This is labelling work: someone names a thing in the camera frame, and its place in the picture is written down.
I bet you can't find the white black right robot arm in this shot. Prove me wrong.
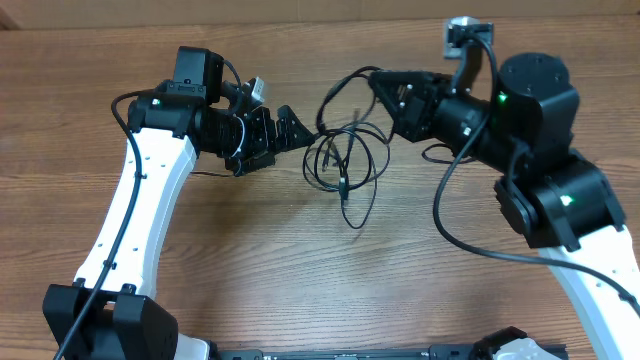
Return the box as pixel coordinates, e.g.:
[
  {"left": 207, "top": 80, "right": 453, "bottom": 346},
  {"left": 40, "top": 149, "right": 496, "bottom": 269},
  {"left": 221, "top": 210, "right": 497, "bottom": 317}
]
[{"left": 369, "top": 53, "right": 639, "bottom": 359}]

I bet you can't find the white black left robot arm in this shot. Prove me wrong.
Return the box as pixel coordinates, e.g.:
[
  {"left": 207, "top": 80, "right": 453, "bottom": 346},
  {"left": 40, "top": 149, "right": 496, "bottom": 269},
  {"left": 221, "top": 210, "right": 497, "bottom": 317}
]
[{"left": 42, "top": 46, "right": 314, "bottom": 359}]

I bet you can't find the black cable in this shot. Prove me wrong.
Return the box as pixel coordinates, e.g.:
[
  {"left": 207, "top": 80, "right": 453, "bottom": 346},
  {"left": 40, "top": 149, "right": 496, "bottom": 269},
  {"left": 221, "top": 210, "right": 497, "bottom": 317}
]
[{"left": 302, "top": 65, "right": 391, "bottom": 230}]

